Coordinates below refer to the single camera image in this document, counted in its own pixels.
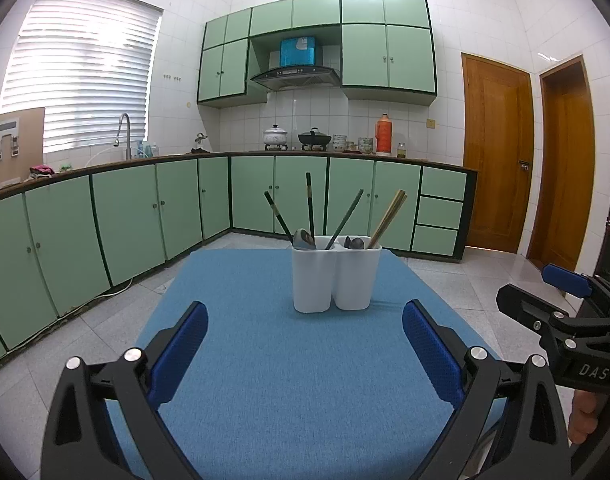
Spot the metal kitchen faucet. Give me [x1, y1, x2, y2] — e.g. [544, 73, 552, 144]
[115, 113, 134, 161]

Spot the black wok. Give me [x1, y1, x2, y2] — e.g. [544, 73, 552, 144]
[298, 128, 332, 147]

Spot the range hood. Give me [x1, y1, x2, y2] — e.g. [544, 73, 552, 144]
[249, 66, 342, 92]

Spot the orange thermos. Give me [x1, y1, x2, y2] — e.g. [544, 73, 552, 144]
[375, 113, 393, 156]

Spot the green lower cabinet unit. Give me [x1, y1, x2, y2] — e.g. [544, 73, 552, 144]
[0, 151, 478, 376]

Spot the cardboard box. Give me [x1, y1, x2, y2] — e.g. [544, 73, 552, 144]
[0, 106, 46, 193]

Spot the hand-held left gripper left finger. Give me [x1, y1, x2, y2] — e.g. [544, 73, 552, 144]
[40, 301, 210, 480]

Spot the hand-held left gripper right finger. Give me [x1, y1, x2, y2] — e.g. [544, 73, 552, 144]
[401, 300, 572, 480]

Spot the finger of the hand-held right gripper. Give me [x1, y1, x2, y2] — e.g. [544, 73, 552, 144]
[542, 263, 593, 298]
[496, 283, 571, 331]

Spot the wooden chopstick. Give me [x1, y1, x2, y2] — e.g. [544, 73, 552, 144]
[367, 189, 403, 250]
[371, 192, 409, 250]

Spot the person's right hand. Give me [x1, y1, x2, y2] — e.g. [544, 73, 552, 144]
[568, 390, 601, 445]

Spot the blue box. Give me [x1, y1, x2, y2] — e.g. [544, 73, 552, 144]
[279, 36, 318, 68]

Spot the green upper cabinet unit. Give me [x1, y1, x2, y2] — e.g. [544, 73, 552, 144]
[197, 0, 438, 108]

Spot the blue tablecloth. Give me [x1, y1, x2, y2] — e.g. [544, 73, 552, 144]
[105, 249, 508, 480]

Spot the white window blind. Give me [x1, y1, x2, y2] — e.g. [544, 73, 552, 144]
[0, 0, 164, 153]

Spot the white cooking pot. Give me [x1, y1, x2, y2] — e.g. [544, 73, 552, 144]
[262, 123, 289, 147]

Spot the white two-compartment utensil holder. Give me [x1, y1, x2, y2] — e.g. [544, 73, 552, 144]
[291, 234, 383, 314]

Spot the dark green chopstick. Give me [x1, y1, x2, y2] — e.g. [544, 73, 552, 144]
[305, 172, 317, 238]
[263, 191, 295, 245]
[326, 188, 365, 251]

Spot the wooden door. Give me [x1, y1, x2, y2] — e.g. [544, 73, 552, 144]
[528, 55, 600, 273]
[460, 52, 535, 255]

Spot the green cabinet unit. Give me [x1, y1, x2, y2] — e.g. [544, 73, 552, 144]
[197, 0, 438, 108]
[0, 151, 478, 376]

